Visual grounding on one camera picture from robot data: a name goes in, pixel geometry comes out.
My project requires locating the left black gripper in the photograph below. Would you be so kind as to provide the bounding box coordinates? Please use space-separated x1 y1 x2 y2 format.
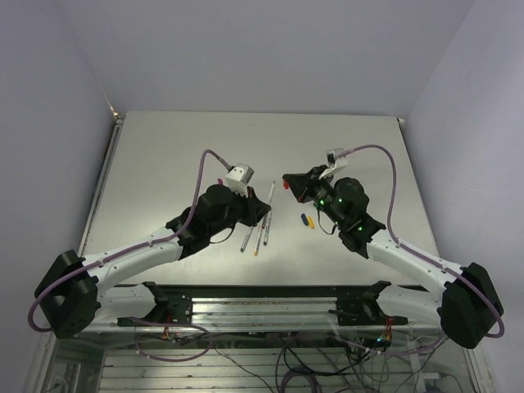
208 183 272 236

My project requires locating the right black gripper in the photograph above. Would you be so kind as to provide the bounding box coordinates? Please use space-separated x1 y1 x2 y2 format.
285 165 346 228

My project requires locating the red marker pen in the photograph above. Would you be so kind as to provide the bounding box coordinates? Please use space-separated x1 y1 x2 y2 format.
267 181 276 209

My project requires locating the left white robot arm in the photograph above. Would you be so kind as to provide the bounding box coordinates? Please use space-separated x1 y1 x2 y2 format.
33 184 271 339

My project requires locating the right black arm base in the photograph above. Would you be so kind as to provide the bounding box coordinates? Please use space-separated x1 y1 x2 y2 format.
328 281 408 326

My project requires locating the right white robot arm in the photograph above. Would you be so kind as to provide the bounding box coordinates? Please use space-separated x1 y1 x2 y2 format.
282 165 504 349

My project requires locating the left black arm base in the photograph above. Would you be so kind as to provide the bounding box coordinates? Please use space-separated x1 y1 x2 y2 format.
117 282 193 328

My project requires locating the blue pen cap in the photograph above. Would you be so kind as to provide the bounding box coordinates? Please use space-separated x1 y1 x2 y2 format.
300 214 309 226

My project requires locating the green marker pen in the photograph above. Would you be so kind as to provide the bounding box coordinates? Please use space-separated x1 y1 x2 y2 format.
240 227 255 252

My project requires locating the blue marker pen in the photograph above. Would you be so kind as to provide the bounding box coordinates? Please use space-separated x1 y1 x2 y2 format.
263 212 273 246

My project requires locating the yellow marker pen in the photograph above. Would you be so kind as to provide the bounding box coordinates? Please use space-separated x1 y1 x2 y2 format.
253 223 264 256

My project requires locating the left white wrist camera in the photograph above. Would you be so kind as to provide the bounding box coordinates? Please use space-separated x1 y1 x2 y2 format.
225 164 254 197

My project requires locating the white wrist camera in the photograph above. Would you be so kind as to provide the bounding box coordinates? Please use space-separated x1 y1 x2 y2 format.
319 147 348 179
225 164 254 197

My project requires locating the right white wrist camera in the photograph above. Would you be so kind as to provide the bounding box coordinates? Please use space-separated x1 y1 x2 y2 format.
319 147 348 179

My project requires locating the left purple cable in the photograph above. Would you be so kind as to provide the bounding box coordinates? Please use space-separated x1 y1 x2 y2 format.
27 149 233 332

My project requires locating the aluminium mounting rail frame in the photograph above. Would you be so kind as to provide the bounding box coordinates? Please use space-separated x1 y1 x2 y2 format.
43 297 476 392

